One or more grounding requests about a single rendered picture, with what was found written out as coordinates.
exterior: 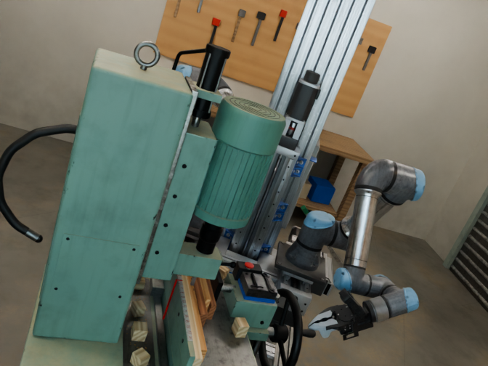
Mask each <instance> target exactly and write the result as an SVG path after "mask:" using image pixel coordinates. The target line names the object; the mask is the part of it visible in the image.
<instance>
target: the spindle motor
mask: <svg viewBox="0 0 488 366"><path fill-rule="evenodd" d="M285 126H286V122H285V117H284V116H283V115H281V114H280V113H278V112H277V111H275V110H273V109H272V108H270V107H267V106H265V105H262V104H259V103H257V102H254V101H251V100H249V99H244V98H241V97H233V96H226V97H225V98H224V99H222V100H221V103H220V104H219V108H218V110H217V114H216V117H215V120H214V122H213V126H212V132H213V133H214V135H215V137H216V139H217V143H216V147H215V150H214V152H213V156H212V159H211V162H210V165H209V167H208V171H207V174H206V177H205V179H204V182H203V186H202V188H201V191H200V194H199V197H198V201H197V203H196V206H195V210H194V212H193V213H194V215H196V216H197V217H199V218H200V219H202V220H203V221H206V222H208V223H210V224H213V225H216V226H218V227H224V228H230V229H238V228H242V227H244V226H246V225H247V224H248V221H249V219H250V217H251V214H252V211H253V208H254V206H255V204H256V201H257V198H258V196H259V193H260V191H261V187H262V185H263V183H264V180H265V178H266V175H267V172H268V170H269V167H270V164H271V162H272V159H273V157H274V155H275V152H276V149H277V146H278V144H279V142H280V139H281V136H282V133H283V131H284V129H285Z"/></svg>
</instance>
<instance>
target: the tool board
mask: <svg viewBox="0 0 488 366"><path fill-rule="evenodd" d="M307 1H308V0H167V2H166V7H165V10H164V13H163V18H162V21H161V24H160V29H159V32H158V37H157V40H156V43H155V45H156V46H157V47H158V48H159V50H160V54H161V55H163V56H166V57H170V58H172V59H176V56H177V54H178V53H179V52H180V51H184V50H191V49H205V47H206V44H207V43H209V44H215V45H217V46H221V47H223V48H225V49H228V50H230V51H231V54H230V56H229V59H227V61H226V64H225V66H224V70H223V73H222V75H223V76H227V77H230V78H233V79H236V80H239V81H242V82H245V83H247V84H252V85H254V86H258V87H261V88H263V89H267V90H270V91H272V92H274V91H275V87H276V85H277V82H278V79H279V77H280V74H281V71H282V68H283V65H284V64H285V60H286V57H287V56H288V52H289V50H290V46H291V44H292V42H293V38H294V36H295V34H296V30H297V28H298V24H299V22H300V20H301V16H302V14H303V12H304V8H305V6H306V3H307ZM391 29H392V27H391V26H389V25H386V24H383V23H380V22H378V21H376V20H373V19H370V18H369V19H368V21H367V25H366V26H365V29H364V31H363V33H362V36H361V39H360V40H359V43H358V45H357V48H356V50H355V53H354V56H353V57H352V59H351V62H350V65H349V67H348V70H347V71H346V75H345V76H344V79H343V82H342V84H341V87H340V89H339V91H338V93H337V96H336V98H335V101H334V103H333V106H332V108H331V111H333V112H336V113H340V114H342V115H346V116H348V117H351V118H353V116H354V114H355V112H356V109H357V107H358V104H359V102H360V100H361V98H362V95H363V93H364V91H365V89H366V86H367V84H368V81H369V80H370V77H371V75H372V73H373V70H374V68H375V66H376V63H377V61H378V58H379V57H380V55H381V52H382V50H383V47H384V45H385V43H386V40H387V38H388V37H389V34H390V32H391ZM205 55H206V52H204V53H195V54H183V55H182V56H180V58H179V61H181V62H185V63H187V64H190V65H194V66H196V67H199V68H201V67H202V64H203V60H204V57H205Z"/></svg>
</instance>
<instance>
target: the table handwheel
mask: <svg viewBox="0 0 488 366"><path fill-rule="evenodd" d="M277 293H278V294H279V295H280V297H284V298H286V300H285V305H284V308H283V311H282V315H281V318H280V321H279V324H277V323H273V324H272V325H271V326H269V327H268V329H267V330H268V332H269V336H268V338H269V339H270V341H271V342H274V343H278V346H279V349H280V355H281V359H282V366H296V363H297V361H298V357H299V354H300V350H301V344H302V337H303V322H302V316H301V309H300V306H299V303H298V301H297V299H296V297H295V296H294V295H293V293H292V292H291V291H289V290H288V289H284V288H281V289H277ZM289 305H290V307H291V310H292V314H293V343H292V347H291V350H290V355H289V357H288V361H287V359H286V355H285V348H284V343H285V342H286V341H287V339H288V336H289V330H288V327H287V326H286V325H284V323H285V318H286V315H287V312H288V308H289ZM259 359H260V362H261V366H271V365H270V363H269V360H268V357H267V349H266V341H262V342H261V345H260V347H259Z"/></svg>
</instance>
